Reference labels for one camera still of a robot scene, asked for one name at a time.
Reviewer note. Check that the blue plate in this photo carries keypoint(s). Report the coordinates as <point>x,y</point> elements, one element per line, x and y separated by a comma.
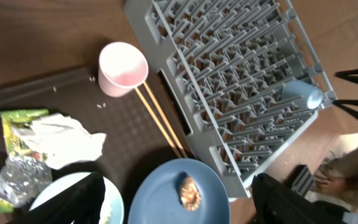
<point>158,201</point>

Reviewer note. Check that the light blue rice bowl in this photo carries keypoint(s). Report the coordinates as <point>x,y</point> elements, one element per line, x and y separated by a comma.
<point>112,210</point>

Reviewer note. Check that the brown food scrap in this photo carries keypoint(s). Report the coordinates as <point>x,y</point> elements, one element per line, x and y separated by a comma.
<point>190,196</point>

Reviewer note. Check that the pink cup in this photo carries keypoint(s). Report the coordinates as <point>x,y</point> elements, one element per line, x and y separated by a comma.
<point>121,68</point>

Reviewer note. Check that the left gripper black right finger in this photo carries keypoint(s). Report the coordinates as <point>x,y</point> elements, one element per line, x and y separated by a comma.
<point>277,204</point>

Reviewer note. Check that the green snack wrapper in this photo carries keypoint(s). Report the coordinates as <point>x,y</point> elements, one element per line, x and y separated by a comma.
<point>20,119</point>

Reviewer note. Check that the grey dishwasher rack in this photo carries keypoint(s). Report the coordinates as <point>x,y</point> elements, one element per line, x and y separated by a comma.
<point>226,63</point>

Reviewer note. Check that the wooden chopstick left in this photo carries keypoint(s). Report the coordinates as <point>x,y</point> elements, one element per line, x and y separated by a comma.
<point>157,122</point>

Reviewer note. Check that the light blue cup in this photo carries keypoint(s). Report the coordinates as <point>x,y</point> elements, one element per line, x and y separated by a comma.
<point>305,95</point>

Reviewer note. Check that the dark brown tray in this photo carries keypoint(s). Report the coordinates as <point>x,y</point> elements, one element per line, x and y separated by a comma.
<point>134,146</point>

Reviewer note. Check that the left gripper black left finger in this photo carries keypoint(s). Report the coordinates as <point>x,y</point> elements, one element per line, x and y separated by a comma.
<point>80,203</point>

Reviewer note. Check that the aluminium foil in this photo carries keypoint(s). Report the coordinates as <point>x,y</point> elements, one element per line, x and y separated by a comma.
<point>21,180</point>

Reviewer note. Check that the white tissue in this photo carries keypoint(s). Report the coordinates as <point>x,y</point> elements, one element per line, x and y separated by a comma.
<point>62,139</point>

